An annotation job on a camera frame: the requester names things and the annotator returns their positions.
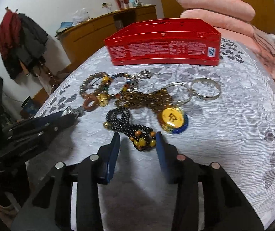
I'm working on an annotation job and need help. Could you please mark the silver bangle with ball ends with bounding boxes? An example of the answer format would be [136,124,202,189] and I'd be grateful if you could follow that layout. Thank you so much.
[164,82,193,107]

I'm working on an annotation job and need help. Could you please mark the blue cloth on sideboard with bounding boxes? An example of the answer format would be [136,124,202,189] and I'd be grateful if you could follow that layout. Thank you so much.
[55,21,73,35]

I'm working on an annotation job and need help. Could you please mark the lower pink folded quilt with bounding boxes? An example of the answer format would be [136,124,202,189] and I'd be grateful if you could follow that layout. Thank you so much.
[180,9,255,37]

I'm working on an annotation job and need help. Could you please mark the pink folded quilt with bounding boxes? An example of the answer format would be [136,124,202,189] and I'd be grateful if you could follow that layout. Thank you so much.
[176,0,256,22]
[180,9,255,37]

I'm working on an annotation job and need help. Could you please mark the white plastic bag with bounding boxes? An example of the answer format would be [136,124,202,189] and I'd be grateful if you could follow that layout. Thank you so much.
[72,8,89,27]

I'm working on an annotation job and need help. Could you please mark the brown wooden bead bracelet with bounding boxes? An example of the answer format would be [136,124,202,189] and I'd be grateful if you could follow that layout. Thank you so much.
[79,71,111,100]

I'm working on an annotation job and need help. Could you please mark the silver metal watch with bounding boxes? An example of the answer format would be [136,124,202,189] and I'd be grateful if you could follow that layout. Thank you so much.
[60,69,153,119]

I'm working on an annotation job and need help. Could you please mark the light blue kettle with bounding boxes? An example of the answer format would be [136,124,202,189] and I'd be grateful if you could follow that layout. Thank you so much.
[128,0,139,7]

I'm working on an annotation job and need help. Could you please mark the wall power socket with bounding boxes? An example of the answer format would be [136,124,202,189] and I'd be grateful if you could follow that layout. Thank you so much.
[102,2,112,8]

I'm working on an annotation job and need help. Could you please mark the upper pink folded quilt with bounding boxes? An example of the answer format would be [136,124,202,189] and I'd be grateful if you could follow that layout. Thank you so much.
[176,0,256,22]

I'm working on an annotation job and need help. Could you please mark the pink bedspread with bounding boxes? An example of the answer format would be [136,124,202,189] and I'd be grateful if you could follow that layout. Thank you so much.
[216,26,275,82]

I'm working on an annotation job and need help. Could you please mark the red tin box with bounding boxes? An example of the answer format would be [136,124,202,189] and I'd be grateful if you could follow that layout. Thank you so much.
[104,18,221,66]

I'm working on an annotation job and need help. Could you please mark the clothes on coat rack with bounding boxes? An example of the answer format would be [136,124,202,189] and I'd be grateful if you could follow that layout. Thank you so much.
[0,8,49,80]

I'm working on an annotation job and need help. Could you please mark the wooden sideboard cabinet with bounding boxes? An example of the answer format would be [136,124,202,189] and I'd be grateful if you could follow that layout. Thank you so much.
[57,5,157,73]

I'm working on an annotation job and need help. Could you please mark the blue cup on floor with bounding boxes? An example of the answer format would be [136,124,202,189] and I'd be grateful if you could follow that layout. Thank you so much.
[20,96,39,118]

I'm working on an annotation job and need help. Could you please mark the brown agate ring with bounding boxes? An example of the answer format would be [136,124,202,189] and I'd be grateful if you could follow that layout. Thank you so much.
[83,95,100,112]

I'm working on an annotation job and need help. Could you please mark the black bead necklace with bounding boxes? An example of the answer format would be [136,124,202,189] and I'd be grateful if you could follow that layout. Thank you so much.
[103,106,157,152]

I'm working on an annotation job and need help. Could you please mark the white floral tablecloth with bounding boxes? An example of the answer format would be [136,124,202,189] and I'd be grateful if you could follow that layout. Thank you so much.
[38,39,275,230]

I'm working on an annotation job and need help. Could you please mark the wooden coat rack stand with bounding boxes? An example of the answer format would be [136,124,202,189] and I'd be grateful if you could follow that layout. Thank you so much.
[33,62,62,95]

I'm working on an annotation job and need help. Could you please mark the multicolour bead bracelet gold charm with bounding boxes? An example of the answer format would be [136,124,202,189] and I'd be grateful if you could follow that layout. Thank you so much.
[96,73,132,107]

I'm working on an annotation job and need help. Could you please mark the amber bead necklace yellow pendant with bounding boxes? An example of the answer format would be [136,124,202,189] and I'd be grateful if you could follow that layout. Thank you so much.
[115,88,189,134]

